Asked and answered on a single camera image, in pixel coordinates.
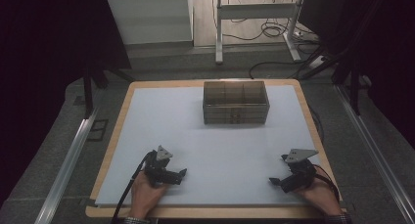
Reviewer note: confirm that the aluminium rail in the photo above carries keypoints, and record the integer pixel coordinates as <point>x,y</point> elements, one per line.
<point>375,149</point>
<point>67,171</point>

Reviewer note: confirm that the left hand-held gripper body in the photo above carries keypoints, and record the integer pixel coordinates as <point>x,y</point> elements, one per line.
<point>157,168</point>

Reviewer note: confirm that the white power strip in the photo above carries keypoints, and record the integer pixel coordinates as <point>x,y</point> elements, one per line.
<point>317,62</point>

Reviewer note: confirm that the white table mat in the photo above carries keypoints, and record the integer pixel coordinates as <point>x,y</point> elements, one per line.
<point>221,152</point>

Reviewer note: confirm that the white cabinet panel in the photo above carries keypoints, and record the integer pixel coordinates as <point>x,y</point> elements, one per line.
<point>150,18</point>

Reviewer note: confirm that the person's left hand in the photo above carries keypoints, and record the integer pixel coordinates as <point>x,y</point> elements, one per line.
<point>145,194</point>

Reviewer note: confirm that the person's right hand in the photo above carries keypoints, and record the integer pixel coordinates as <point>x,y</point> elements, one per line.
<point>321,194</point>

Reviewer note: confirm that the white metal desk frame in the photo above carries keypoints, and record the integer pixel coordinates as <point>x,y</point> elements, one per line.
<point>257,11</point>

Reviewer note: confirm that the black stand legs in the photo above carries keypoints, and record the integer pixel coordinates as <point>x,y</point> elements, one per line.
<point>88,93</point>
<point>355,93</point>

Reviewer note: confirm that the clear brown drawer organizer box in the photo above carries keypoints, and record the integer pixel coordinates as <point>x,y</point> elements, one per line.
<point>235,103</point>

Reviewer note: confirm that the black curtain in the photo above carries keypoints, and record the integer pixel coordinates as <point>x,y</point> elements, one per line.
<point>381,48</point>
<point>42,70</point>

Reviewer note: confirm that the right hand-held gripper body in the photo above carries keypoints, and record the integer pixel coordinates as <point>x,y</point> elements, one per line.
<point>299,173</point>

